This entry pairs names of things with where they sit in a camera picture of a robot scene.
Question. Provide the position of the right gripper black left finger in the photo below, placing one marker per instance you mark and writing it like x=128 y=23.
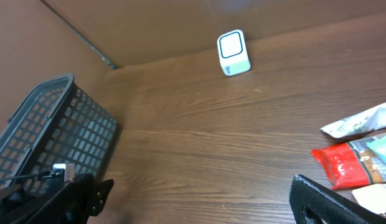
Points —
x=70 y=203

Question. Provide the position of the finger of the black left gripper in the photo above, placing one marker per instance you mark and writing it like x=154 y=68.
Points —
x=101 y=193

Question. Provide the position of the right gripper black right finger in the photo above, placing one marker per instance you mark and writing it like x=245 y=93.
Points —
x=311 y=202

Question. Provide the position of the San Remo spaghetti packet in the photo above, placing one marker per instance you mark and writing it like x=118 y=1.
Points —
x=352 y=164

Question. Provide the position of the translucent beige pouch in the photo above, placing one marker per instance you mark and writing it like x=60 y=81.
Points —
x=372 y=197

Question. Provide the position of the teal snack packet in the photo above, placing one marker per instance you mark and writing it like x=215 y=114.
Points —
x=379 y=148

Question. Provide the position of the white Pantene tube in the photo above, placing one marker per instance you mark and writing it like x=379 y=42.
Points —
x=367 y=121

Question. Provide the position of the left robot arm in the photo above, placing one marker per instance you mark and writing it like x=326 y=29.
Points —
x=12 y=198

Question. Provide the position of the white barcode scanner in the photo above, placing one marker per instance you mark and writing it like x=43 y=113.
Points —
x=233 y=55

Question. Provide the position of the grey plastic basket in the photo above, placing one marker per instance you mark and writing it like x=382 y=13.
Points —
x=56 y=123

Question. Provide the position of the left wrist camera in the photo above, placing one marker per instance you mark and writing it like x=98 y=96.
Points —
x=66 y=170

